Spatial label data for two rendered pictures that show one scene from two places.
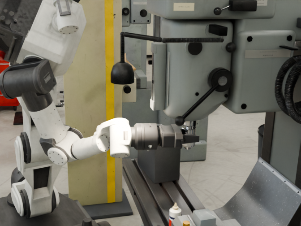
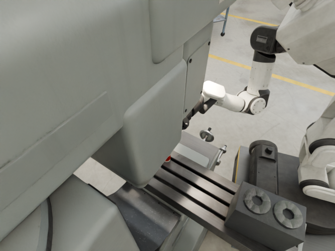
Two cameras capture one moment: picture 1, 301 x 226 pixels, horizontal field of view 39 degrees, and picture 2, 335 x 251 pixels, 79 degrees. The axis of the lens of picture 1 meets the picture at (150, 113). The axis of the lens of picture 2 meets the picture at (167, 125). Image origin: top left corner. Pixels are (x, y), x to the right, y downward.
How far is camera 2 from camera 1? 1.75 m
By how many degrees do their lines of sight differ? 104
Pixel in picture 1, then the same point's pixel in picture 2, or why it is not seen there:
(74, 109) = not seen: outside the picture
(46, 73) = (264, 36)
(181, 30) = not seen: hidden behind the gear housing
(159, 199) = (205, 182)
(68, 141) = (245, 95)
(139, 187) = (233, 186)
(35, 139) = (316, 124)
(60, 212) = (309, 205)
